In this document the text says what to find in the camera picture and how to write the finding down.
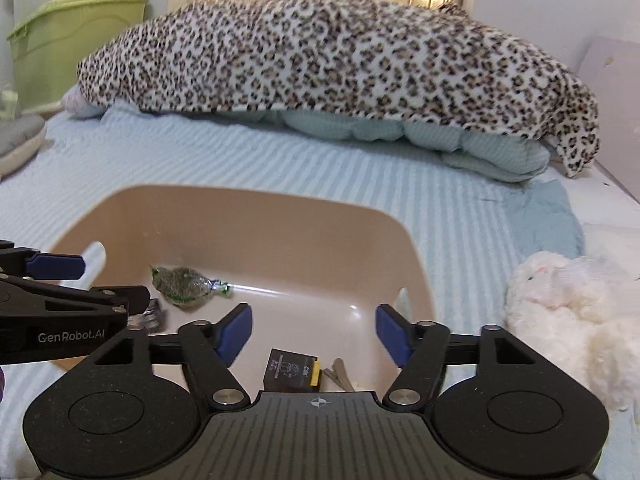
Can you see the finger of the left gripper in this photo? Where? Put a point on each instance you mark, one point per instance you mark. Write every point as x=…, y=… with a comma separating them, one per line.
x=24, y=262
x=27, y=300

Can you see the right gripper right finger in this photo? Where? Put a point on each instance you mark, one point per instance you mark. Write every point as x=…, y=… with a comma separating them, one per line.
x=418, y=350

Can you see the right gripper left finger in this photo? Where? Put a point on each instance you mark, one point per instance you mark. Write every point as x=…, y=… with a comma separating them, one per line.
x=209, y=350

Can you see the green dried herb bag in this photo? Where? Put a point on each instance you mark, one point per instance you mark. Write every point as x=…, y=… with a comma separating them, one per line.
x=187, y=288

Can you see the small black box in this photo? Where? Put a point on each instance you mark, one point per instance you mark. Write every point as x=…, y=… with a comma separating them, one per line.
x=291, y=372

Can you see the brown hair clip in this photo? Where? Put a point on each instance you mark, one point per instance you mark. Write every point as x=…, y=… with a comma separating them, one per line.
x=337, y=373

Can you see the person's left hand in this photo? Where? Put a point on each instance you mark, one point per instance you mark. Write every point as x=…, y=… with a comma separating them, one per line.
x=2, y=384

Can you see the grey beige plush toy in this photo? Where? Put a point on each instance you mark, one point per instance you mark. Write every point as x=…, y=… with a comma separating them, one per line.
x=21, y=139

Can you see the beige plastic storage bin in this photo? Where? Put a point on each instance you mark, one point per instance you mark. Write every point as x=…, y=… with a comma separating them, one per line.
x=312, y=270

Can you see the blue striped bed cover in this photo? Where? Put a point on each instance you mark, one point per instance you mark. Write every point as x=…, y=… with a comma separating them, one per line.
x=470, y=232

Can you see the pink floral pillow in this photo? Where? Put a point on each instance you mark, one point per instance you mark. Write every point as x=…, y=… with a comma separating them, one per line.
x=78, y=106

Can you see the white fluffy plush toy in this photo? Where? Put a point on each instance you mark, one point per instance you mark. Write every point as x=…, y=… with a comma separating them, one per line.
x=577, y=314

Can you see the light green quilted duvet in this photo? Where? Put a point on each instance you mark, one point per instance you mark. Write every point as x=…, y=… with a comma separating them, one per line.
x=503, y=158

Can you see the green plastic storage box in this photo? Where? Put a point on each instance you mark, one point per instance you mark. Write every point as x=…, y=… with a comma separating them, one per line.
x=47, y=46

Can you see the leopard print blanket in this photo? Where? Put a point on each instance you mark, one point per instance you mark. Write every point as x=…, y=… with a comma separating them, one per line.
x=373, y=59

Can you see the pink headboard panel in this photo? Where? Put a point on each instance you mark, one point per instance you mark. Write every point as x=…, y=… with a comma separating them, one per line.
x=611, y=69

